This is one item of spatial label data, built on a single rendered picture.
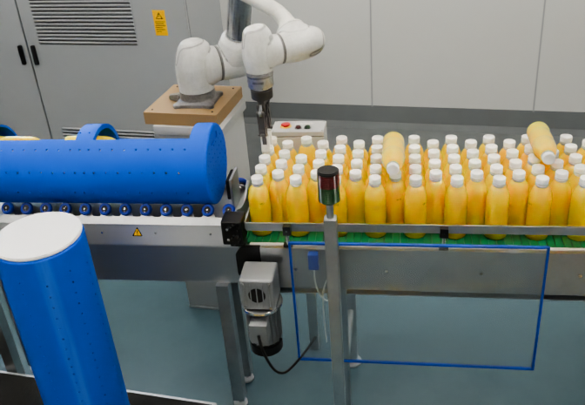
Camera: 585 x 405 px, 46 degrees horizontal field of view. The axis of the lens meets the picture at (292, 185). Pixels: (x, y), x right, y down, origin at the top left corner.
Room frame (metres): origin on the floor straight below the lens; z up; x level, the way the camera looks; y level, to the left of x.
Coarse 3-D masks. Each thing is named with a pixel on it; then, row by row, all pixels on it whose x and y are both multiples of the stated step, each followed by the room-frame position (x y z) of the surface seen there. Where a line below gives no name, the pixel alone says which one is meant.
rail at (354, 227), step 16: (256, 224) 1.91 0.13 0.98; (272, 224) 1.90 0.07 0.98; (304, 224) 1.88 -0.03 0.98; (320, 224) 1.87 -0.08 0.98; (352, 224) 1.86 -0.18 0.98; (368, 224) 1.85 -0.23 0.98; (384, 224) 1.84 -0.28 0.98; (400, 224) 1.83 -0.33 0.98; (416, 224) 1.83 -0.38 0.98; (432, 224) 1.82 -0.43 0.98
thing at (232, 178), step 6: (234, 168) 2.17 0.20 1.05; (228, 174) 2.14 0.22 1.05; (234, 174) 2.14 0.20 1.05; (228, 180) 2.10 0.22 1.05; (234, 180) 2.13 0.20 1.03; (228, 186) 2.09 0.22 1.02; (234, 186) 2.12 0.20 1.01; (228, 192) 2.09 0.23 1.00; (234, 192) 2.11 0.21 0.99; (228, 198) 2.09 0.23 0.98; (234, 198) 2.10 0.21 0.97; (234, 204) 2.09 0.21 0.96
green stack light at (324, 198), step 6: (318, 186) 1.71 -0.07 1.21; (318, 192) 1.71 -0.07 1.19; (324, 192) 1.69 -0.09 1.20; (330, 192) 1.68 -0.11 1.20; (336, 192) 1.69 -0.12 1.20; (324, 198) 1.69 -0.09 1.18; (330, 198) 1.68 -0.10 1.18; (336, 198) 1.69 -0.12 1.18; (324, 204) 1.69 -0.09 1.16; (330, 204) 1.68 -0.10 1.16
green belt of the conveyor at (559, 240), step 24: (264, 240) 1.92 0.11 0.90; (312, 240) 1.90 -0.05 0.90; (360, 240) 1.88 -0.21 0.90; (384, 240) 1.87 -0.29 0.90; (408, 240) 1.85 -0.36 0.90; (432, 240) 1.84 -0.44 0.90; (456, 240) 1.83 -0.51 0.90; (480, 240) 1.83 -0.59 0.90; (504, 240) 1.81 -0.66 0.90; (528, 240) 1.80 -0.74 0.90; (552, 240) 1.79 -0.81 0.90
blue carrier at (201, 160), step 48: (0, 144) 2.20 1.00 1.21; (48, 144) 2.16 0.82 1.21; (96, 144) 2.13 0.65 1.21; (144, 144) 2.10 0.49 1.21; (192, 144) 2.07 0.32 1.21; (0, 192) 2.15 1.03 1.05; (48, 192) 2.11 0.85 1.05; (96, 192) 2.08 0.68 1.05; (144, 192) 2.05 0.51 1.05; (192, 192) 2.02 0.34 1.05
